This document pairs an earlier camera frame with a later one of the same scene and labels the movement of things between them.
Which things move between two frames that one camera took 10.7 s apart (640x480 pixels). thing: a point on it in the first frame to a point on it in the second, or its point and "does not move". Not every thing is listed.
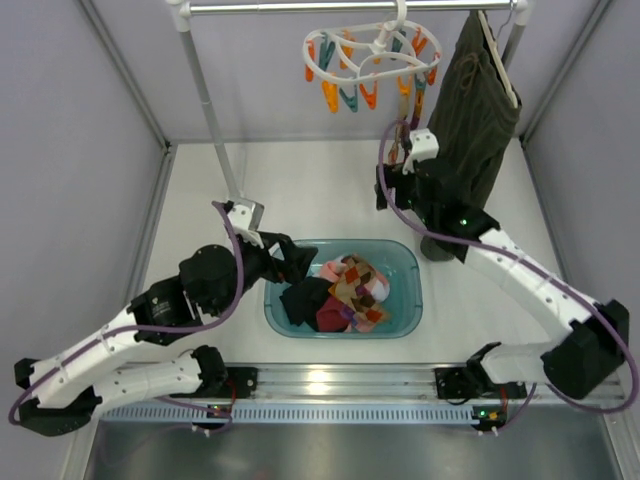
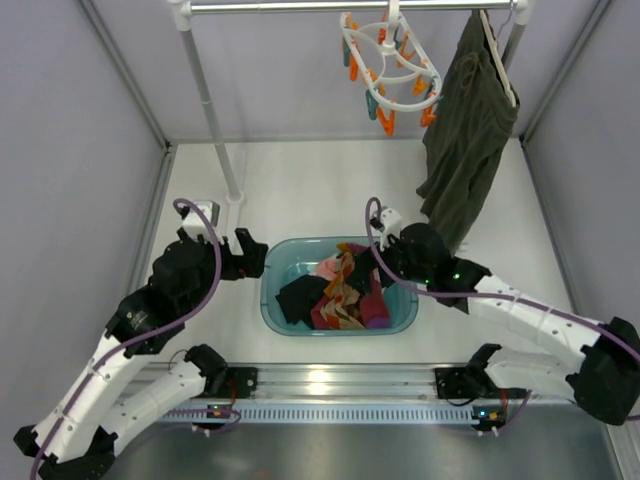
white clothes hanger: [498, 57] does not move
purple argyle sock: [420, 84] to [374, 304]
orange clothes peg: [405, 89] to [388, 123]
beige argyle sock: [361, 288] to [339, 313]
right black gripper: [400, 185] to [391, 257]
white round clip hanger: [348, 54] to [393, 61]
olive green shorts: [475, 119] does not move
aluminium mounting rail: [338, 395] does not move
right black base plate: [455, 383] does not move
